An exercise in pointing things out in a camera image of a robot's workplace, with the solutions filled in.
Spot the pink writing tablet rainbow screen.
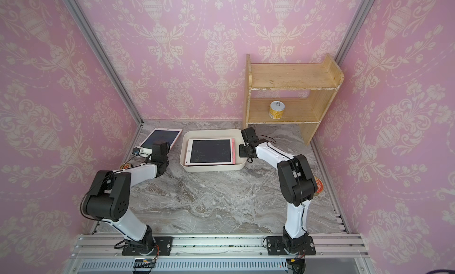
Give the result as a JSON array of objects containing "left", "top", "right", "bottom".
[{"left": 139, "top": 128, "right": 182, "bottom": 150}]

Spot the pink writing tablet dark screen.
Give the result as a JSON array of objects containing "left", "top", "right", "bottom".
[{"left": 184, "top": 138, "right": 236, "bottom": 166}]

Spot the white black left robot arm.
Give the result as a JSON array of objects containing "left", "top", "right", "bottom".
[{"left": 80, "top": 141, "right": 172, "bottom": 257}]

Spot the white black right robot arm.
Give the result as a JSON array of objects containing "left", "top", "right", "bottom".
[{"left": 239, "top": 127, "right": 318, "bottom": 255}]

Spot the white plastic storage box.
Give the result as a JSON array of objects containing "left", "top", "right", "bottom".
[{"left": 180, "top": 129, "right": 246, "bottom": 172}]

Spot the round tin left side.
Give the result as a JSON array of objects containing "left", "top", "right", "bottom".
[{"left": 120, "top": 163, "right": 133, "bottom": 169}]

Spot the yellow white tin can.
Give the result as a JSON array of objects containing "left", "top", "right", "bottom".
[{"left": 268, "top": 101, "right": 286, "bottom": 120}]

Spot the wooden shelf unit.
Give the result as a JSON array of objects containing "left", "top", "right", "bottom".
[{"left": 242, "top": 55, "right": 344, "bottom": 144}]

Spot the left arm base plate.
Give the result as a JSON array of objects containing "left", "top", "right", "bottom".
[{"left": 122, "top": 236, "right": 173, "bottom": 257}]

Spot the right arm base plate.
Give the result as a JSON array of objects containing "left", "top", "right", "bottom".
[{"left": 263, "top": 235, "right": 316, "bottom": 256}]

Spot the aluminium front rail frame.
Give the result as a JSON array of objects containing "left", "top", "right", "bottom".
[{"left": 63, "top": 233, "right": 375, "bottom": 274}]

